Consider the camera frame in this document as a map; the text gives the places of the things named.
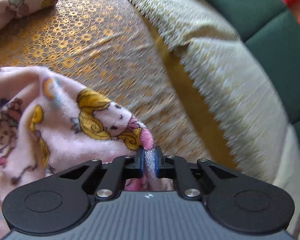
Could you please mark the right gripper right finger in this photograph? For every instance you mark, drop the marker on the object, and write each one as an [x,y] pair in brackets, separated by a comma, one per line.
[177,169]

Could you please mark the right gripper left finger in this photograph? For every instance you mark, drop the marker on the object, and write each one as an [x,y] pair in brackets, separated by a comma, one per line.
[117,172]

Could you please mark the pink cartoon fleece garment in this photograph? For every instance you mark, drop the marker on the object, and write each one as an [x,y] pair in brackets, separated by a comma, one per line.
[49,123]

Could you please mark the green sofa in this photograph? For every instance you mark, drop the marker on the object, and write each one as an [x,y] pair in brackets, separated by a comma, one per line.
[235,66]

